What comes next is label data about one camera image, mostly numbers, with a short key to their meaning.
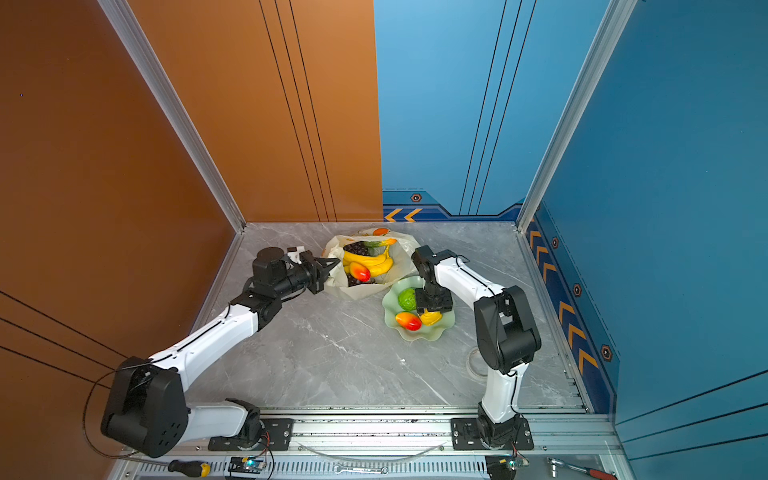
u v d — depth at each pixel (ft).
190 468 2.21
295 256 2.49
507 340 1.62
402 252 3.00
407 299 3.01
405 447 2.38
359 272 3.17
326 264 2.54
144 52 2.48
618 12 2.28
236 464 2.37
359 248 3.49
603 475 2.23
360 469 2.28
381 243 3.46
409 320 2.94
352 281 3.14
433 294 2.54
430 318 2.92
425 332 2.93
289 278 2.24
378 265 3.35
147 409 1.35
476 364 2.77
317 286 2.43
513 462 2.29
